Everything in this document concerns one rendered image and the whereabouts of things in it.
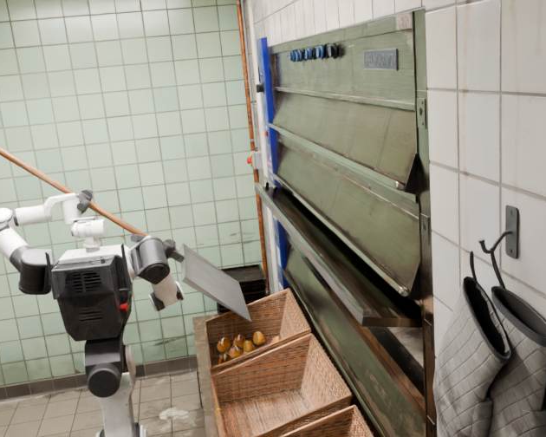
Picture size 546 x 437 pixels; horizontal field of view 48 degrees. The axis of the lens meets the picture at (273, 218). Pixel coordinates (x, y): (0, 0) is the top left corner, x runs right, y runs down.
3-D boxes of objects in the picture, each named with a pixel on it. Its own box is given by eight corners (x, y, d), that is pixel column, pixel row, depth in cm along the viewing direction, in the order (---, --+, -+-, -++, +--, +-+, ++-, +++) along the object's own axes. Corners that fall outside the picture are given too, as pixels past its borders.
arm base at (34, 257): (58, 281, 239) (49, 300, 229) (24, 274, 237) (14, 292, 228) (62, 251, 231) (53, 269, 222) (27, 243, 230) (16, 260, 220)
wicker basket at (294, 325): (295, 334, 337) (290, 286, 330) (317, 383, 283) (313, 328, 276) (205, 347, 331) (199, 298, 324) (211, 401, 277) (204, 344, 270)
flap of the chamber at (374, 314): (254, 190, 318) (291, 192, 322) (361, 327, 147) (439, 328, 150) (254, 185, 318) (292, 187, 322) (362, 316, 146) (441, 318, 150)
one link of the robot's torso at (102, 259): (143, 345, 218) (128, 249, 210) (45, 356, 216) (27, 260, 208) (152, 314, 247) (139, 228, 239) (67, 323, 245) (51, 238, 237)
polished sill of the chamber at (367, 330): (297, 231, 328) (296, 225, 327) (447, 407, 155) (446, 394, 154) (286, 233, 327) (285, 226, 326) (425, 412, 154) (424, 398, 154)
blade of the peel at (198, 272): (181, 281, 262) (185, 276, 261) (179, 247, 315) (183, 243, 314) (251, 322, 271) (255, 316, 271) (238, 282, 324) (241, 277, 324)
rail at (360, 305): (254, 185, 318) (258, 185, 318) (362, 316, 146) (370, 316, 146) (255, 181, 317) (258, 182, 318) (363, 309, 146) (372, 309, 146)
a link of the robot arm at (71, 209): (68, 221, 261) (60, 225, 250) (62, 196, 260) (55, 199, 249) (94, 217, 262) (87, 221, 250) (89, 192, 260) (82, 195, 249)
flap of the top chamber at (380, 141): (276, 128, 313) (286, 89, 309) (413, 193, 141) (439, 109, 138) (267, 125, 312) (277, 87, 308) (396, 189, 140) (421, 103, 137)
